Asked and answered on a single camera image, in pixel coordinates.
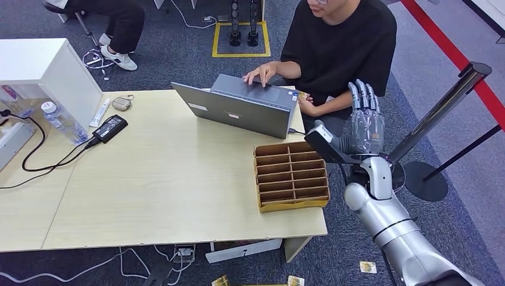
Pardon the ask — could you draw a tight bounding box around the long white floor cable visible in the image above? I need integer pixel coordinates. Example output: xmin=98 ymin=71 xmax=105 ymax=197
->
xmin=0 ymin=245 xmax=194 ymax=286

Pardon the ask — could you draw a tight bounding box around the white furniture panel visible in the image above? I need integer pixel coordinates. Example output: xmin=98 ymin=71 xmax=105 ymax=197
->
xmin=462 ymin=0 xmax=505 ymax=44

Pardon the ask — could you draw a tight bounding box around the black jointed post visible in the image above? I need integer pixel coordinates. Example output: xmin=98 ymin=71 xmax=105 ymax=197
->
xmin=230 ymin=0 xmax=242 ymax=47
xmin=247 ymin=0 xmax=260 ymax=47

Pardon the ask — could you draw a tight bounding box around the clear plastic container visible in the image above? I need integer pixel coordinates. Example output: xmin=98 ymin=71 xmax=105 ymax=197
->
xmin=0 ymin=85 xmax=36 ymax=119

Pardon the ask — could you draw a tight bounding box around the grey laptop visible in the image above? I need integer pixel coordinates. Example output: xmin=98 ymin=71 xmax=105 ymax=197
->
xmin=170 ymin=73 xmax=300 ymax=139

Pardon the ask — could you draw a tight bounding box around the white flat device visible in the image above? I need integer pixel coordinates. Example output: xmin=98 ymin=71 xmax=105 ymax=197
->
xmin=0 ymin=122 xmax=36 ymax=171

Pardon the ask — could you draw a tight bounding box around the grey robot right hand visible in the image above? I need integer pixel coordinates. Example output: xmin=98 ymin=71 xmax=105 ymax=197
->
xmin=331 ymin=79 xmax=385 ymax=156

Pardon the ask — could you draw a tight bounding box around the black power adapter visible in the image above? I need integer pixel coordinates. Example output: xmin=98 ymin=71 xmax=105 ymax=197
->
xmin=92 ymin=114 xmax=129 ymax=144

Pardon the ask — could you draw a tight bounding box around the grey earbuds case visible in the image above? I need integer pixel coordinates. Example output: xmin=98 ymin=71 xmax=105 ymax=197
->
xmin=111 ymin=94 xmax=135 ymax=111

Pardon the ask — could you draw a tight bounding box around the white cabinet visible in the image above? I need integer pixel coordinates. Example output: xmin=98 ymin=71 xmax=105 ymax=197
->
xmin=0 ymin=38 xmax=104 ymax=131

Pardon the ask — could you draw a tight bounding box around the yellow floor tape square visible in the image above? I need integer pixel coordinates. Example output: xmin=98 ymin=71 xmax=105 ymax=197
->
xmin=211 ymin=21 xmax=272 ymax=59

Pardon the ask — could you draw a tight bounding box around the person on stool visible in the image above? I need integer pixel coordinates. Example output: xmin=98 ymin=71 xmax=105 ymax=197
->
xmin=63 ymin=0 xmax=146 ymax=72

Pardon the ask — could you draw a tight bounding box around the white tube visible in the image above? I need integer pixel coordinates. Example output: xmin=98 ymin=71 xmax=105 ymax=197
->
xmin=89 ymin=98 xmax=111 ymax=128

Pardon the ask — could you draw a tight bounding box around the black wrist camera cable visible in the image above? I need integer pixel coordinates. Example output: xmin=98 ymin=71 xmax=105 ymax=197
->
xmin=336 ymin=161 xmax=350 ymax=187

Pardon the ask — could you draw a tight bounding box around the wooden table leg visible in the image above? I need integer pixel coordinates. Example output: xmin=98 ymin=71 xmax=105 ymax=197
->
xmin=283 ymin=236 xmax=313 ymax=263

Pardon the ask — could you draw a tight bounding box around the white cable with plug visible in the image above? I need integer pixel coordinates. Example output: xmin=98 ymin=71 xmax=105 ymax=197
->
xmin=169 ymin=0 xmax=218 ymax=30

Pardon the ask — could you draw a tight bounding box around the person at laptop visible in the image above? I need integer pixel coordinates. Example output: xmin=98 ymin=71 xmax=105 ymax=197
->
xmin=243 ymin=0 xmax=398 ymax=137

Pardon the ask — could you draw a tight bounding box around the black stanchion post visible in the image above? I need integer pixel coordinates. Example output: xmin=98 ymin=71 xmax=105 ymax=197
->
xmin=403 ymin=125 xmax=503 ymax=203

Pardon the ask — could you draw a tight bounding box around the black stool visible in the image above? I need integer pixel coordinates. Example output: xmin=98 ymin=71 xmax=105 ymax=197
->
xmin=42 ymin=2 xmax=101 ymax=50

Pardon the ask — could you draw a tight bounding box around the thin black power cable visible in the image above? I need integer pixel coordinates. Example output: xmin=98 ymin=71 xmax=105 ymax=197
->
xmin=0 ymin=145 xmax=91 ymax=190

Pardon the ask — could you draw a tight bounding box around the thick black power cable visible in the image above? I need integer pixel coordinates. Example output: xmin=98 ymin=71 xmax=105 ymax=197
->
xmin=0 ymin=110 xmax=99 ymax=173

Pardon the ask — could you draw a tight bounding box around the chrome stanchion post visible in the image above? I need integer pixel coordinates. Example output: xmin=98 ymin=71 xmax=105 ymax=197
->
xmin=381 ymin=61 xmax=492 ymax=194

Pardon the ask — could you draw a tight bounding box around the cardboard slotted card box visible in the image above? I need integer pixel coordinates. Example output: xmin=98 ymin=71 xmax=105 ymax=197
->
xmin=253 ymin=141 xmax=331 ymax=215

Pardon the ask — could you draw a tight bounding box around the black wrist camera with pale box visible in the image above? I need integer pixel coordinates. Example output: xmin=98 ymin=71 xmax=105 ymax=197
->
xmin=304 ymin=120 xmax=356 ymax=164

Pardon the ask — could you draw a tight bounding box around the red floor tape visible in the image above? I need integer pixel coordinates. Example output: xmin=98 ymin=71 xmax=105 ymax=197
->
xmin=400 ymin=0 xmax=505 ymax=133

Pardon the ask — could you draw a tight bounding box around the person's right hand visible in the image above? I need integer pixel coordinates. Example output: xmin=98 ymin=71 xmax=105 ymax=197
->
xmin=243 ymin=63 xmax=277 ymax=88

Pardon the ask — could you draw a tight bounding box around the clear plastic water bottle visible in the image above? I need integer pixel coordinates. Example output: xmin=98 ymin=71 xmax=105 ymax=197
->
xmin=40 ymin=101 xmax=89 ymax=145

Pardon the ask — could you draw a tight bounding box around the coiled white cable bundle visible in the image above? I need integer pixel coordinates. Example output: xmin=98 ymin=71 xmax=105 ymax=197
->
xmin=82 ymin=48 xmax=115 ymax=82

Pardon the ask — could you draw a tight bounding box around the white board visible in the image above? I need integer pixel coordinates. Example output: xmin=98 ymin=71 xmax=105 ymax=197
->
xmin=205 ymin=238 xmax=283 ymax=265

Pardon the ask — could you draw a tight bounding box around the person's left hand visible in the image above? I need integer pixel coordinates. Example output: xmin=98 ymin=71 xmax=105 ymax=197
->
xmin=298 ymin=94 xmax=320 ymax=117

